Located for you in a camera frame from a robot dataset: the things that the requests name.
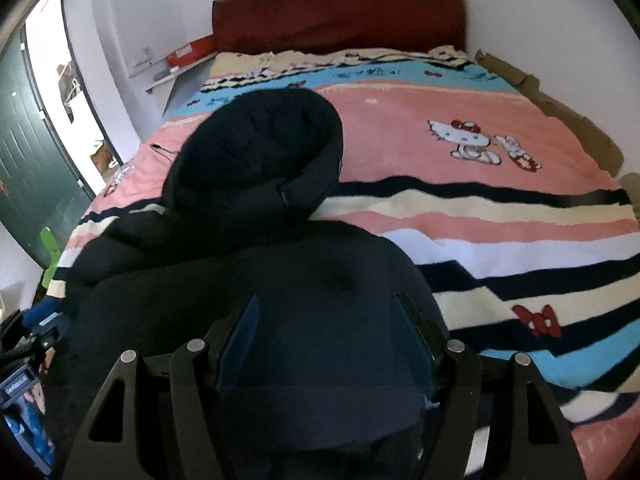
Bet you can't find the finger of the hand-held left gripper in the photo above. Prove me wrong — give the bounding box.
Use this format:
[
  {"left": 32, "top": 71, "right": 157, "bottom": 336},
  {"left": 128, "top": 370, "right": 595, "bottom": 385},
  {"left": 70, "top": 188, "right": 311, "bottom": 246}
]
[{"left": 22, "top": 300, "right": 58, "bottom": 326}]

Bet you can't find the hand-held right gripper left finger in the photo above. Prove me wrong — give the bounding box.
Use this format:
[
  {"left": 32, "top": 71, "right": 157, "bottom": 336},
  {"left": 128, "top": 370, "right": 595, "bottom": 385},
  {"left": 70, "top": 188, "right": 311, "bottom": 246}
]
[{"left": 60, "top": 294, "right": 262, "bottom": 480}]

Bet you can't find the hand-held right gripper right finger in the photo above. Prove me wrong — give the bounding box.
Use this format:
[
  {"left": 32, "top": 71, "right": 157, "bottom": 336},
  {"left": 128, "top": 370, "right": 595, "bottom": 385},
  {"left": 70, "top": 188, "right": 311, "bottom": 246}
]
[{"left": 394, "top": 292, "right": 588, "bottom": 480}]

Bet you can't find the black hooded puffer jacket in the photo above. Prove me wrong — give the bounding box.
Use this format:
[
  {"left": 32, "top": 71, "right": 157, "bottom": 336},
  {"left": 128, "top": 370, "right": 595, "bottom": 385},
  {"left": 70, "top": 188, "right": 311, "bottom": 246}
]
[{"left": 42, "top": 87, "right": 451, "bottom": 480}]

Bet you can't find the green plastic dustpan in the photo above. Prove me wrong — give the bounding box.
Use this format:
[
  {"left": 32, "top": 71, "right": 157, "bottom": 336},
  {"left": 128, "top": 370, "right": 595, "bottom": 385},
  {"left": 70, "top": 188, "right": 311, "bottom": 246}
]
[{"left": 40, "top": 227, "right": 68, "bottom": 293}]

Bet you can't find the dark green door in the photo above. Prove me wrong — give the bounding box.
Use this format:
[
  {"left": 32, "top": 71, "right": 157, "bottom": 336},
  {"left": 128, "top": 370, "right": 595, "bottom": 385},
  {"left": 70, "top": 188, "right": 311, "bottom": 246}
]
[{"left": 0, "top": 27, "right": 96, "bottom": 266}]

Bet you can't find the striped cartoon printed blanket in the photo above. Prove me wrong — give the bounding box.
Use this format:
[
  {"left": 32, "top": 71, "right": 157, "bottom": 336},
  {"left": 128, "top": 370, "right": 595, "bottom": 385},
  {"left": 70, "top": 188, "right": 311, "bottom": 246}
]
[{"left": 30, "top": 46, "right": 640, "bottom": 461}]

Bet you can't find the brown cardboard sheet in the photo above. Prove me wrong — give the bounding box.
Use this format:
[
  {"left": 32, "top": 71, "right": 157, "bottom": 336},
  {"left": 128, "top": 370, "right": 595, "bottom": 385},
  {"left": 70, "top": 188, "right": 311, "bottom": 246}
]
[{"left": 474, "top": 49, "right": 623, "bottom": 177}]

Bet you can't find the red cardboard box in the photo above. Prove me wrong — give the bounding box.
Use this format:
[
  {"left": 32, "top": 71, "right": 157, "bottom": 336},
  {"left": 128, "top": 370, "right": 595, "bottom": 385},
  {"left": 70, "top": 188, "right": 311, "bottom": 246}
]
[{"left": 166, "top": 35, "right": 218, "bottom": 68}]

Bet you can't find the dark red headboard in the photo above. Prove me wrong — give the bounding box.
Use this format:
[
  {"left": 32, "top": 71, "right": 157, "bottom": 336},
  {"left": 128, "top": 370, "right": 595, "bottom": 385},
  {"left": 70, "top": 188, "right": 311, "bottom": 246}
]
[{"left": 211, "top": 0, "right": 468, "bottom": 56}]

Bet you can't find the white wall shelf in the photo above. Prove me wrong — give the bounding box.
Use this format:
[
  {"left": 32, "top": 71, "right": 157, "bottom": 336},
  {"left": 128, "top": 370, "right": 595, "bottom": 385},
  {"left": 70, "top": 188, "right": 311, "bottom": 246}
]
[{"left": 145, "top": 51, "right": 219, "bottom": 93}]

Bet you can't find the white wall socket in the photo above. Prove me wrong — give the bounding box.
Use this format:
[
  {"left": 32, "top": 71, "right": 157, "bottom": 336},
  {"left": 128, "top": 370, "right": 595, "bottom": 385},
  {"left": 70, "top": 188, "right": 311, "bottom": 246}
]
[{"left": 130, "top": 47, "right": 153, "bottom": 78}]

